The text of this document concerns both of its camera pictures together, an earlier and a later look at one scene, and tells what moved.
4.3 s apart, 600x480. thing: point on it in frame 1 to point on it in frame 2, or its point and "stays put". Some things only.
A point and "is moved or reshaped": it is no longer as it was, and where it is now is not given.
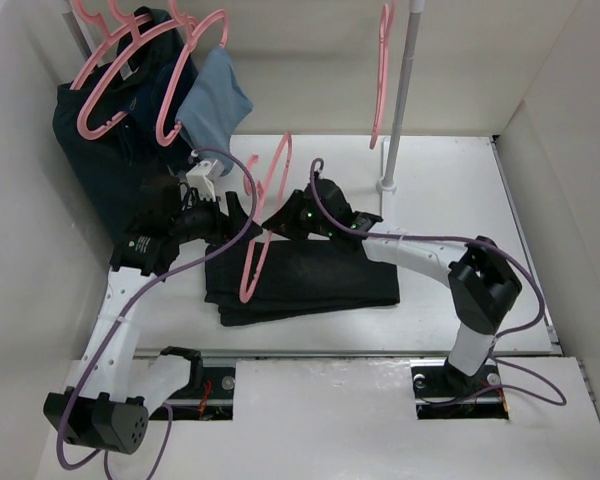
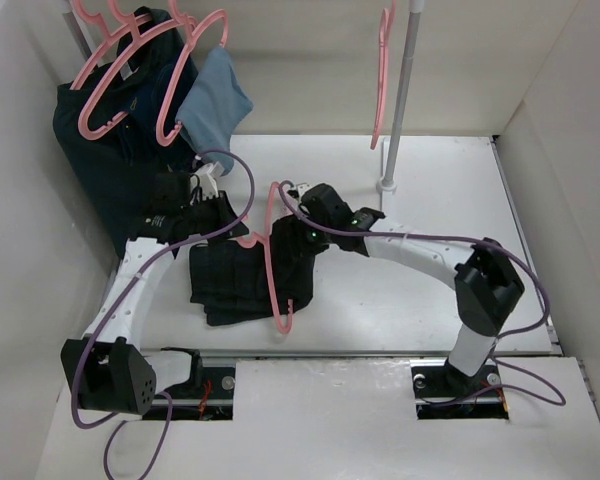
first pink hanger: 106,39 stays put
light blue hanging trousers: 217,105 stays put
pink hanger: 259,196 to 269,262
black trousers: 298,277 is moved or reshaped
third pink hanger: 187,22 stays put
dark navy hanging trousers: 117,124 stays put
